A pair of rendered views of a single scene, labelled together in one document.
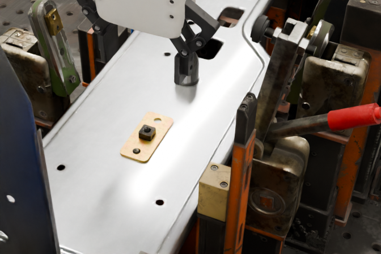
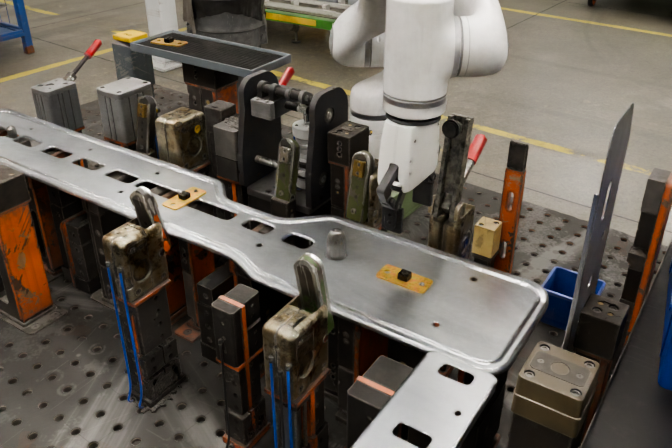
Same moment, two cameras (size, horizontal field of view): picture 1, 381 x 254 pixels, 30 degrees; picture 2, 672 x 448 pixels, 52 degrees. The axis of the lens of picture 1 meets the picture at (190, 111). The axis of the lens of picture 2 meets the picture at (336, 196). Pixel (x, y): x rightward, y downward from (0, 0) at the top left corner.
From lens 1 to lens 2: 109 cm
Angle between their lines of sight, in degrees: 63
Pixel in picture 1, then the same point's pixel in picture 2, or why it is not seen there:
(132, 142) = (411, 285)
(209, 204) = (495, 243)
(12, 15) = not seen: outside the picture
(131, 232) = (503, 293)
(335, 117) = (474, 155)
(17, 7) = not seen: outside the picture
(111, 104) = (360, 294)
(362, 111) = (481, 140)
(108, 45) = (399, 217)
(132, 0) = (427, 156)
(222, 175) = (488, 222)
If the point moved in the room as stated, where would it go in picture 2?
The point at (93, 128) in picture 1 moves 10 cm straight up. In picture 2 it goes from (391, 305) to (394, 248)
